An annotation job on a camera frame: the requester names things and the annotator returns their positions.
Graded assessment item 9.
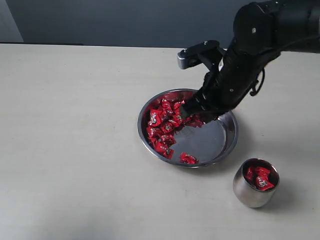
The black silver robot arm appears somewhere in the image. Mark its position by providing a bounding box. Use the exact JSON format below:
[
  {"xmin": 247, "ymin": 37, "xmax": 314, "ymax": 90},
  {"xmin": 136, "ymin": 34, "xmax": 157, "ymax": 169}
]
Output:
[{"xmin": 177, "ymin": 0, "xmax": 320, "ymax": 118}]

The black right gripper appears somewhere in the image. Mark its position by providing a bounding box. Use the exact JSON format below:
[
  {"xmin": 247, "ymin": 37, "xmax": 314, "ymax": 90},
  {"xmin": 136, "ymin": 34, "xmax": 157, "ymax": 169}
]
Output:
[{"xmin": 179, "ymin": 64, "xmax": 263, "ymax": 124}]

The shiny steel cup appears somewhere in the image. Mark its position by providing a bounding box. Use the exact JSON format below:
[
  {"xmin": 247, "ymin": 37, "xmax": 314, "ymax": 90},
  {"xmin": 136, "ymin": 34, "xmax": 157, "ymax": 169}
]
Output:
[{"xmin": 233, "ymin": 158, "xmax": 280, "ymax": 208}]

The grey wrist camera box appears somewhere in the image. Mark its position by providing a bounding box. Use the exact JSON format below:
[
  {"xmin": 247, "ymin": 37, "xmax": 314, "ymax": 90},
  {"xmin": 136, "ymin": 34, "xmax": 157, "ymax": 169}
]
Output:
[{"xmin": 177, "ymin": 40, "xmax": 223, "ymax": 71}]

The round steel plate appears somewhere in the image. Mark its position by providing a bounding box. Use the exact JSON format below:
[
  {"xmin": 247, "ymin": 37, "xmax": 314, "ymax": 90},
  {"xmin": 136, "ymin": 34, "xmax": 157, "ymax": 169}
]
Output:
[{"xmin": 137, "ymin": 88, "xmax": 239, "ymax": 168}]

